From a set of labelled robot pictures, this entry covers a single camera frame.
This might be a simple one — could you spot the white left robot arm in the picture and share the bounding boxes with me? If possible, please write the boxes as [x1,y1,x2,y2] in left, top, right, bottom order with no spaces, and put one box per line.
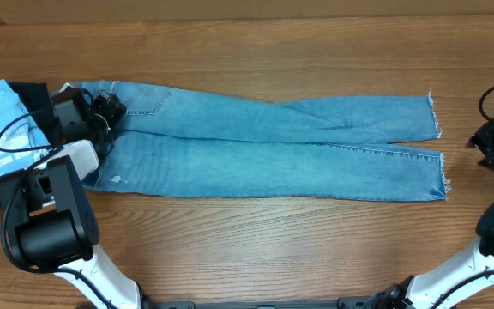
[0,86,154,308]

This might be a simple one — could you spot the black folded garment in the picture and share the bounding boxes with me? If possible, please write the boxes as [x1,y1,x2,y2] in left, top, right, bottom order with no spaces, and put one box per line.
[7,82,55,146]

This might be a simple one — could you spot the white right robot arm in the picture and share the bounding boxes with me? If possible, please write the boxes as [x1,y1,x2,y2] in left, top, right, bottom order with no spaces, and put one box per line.
[372,118,494,308]

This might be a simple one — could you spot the blue denim jeans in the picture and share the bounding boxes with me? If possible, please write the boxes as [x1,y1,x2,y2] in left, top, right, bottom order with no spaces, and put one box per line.
[82,81,450,202]

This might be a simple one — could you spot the light blue printed t-shirt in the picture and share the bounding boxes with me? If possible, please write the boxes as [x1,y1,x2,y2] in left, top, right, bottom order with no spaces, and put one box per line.
[0,80,48,176]

